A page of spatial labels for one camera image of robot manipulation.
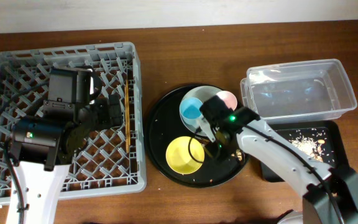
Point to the grey round plate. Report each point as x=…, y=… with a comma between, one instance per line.
x=203, y=93

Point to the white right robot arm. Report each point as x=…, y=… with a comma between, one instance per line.
x=329, y=194

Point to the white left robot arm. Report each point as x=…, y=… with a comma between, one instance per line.
x=42, y=145

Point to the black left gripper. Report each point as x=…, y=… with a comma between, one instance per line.
x=114, y=109

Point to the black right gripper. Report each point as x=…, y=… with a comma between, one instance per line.
x=212, y=109

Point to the yellow bowl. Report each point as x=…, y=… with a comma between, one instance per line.
x=185, y=155

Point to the round black tray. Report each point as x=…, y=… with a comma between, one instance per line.
x=164, y=125

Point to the grey dishwasher rack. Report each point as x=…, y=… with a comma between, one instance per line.
x=112, y=161

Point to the clear plastic bin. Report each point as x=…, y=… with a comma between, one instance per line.
x=313, y=90

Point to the gold snack wrapper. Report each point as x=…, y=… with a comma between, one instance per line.
x=238, y=155

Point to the black rectangular tray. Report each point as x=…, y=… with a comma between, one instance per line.
x=335, y=136

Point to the light blue cup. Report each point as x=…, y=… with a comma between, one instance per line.
x=190, y=110

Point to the food scraps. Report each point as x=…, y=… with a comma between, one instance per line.
x=315, y=142

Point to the pink cup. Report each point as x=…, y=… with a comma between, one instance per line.
x=228, y=98

